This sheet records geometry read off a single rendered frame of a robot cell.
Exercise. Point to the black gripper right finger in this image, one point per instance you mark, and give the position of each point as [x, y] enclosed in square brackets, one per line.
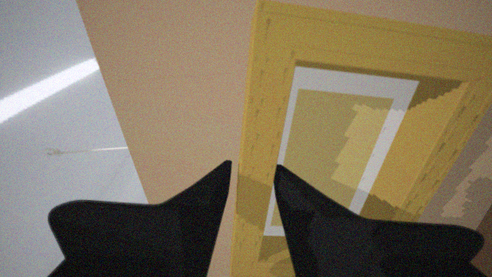
[325, 239]

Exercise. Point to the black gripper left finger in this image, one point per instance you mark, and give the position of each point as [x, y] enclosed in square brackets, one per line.
[183, 230]

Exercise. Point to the gold picture frame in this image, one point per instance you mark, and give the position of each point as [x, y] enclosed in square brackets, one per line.
[370, 111]

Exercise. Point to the tan flat board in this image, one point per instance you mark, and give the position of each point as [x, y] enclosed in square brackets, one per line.
[176, 71]

